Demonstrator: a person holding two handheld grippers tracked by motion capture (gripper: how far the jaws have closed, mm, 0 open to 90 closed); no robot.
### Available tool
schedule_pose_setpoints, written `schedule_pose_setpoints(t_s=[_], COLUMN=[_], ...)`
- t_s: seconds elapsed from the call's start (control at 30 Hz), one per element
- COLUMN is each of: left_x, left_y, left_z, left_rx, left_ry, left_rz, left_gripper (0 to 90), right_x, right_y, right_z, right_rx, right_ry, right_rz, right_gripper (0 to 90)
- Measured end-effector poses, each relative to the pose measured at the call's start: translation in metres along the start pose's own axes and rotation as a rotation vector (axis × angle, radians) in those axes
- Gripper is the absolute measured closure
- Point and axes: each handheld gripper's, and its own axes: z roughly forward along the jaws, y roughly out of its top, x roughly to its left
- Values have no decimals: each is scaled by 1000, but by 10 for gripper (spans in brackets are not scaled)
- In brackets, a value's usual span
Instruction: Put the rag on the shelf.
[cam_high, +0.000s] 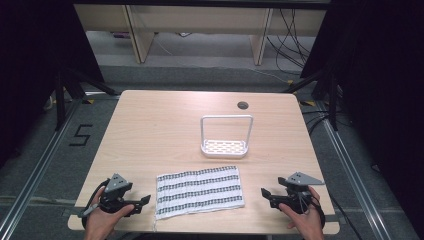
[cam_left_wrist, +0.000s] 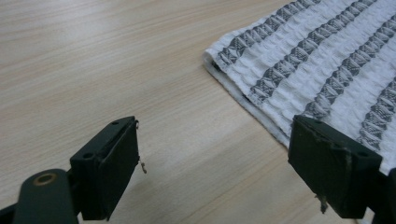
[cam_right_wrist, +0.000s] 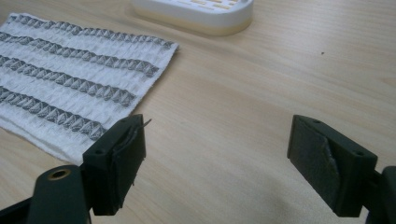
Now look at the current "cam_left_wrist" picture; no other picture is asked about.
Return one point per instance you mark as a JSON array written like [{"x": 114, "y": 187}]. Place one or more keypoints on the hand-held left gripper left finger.
[{"x": 104, "y": 174}]

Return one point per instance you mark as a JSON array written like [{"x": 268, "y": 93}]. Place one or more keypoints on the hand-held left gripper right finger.
[{"x": 330, "y": 168}]

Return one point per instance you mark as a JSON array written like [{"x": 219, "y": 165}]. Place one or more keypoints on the white grey striped towel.
[{"x": 311, "y": 53}]

